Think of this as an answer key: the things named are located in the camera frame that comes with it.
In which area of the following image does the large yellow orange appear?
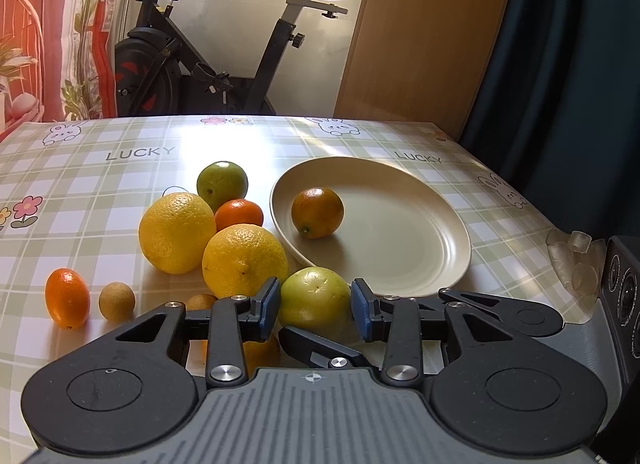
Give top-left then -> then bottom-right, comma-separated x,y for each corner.
138,192 -> 217,275

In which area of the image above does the green plaid tablecloth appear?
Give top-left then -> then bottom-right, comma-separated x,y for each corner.
1,117 -> 593,463

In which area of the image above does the black exercise bike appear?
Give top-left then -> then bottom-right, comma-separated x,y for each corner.
114,0 -> 348,117

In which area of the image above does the printed pink backdrop cloth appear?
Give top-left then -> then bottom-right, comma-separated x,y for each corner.
1,0 -> 117,137

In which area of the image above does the orange kumquat mandarin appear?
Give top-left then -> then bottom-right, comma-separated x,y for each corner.
44,268 -> 90,329

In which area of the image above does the orange-brown tangerine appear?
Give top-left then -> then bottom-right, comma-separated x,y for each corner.
242,335 -> 281,377

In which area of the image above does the small brown longan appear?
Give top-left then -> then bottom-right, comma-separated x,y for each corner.
99,282 -> 136,322

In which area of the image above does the small orange tangerine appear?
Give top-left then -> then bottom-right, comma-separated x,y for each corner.
215,198 -> 264,231

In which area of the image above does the beige plate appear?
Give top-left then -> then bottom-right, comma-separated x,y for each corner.
270,157 -> 472,297

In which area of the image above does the yellow-green round fruit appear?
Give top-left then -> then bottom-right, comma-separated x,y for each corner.
278,267 -> 352,340

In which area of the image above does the wooden wardrobe panel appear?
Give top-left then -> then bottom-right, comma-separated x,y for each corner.
334,0 -> 508,138

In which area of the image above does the dark teal curtain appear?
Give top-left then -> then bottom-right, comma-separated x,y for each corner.
460,0 -> 639,237

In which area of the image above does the dark orange-green tangerine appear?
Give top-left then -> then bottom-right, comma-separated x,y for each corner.
291,187 -> 344,239

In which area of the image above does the green citrus fruit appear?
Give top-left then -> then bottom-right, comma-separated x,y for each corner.
196,161 -> 248,213

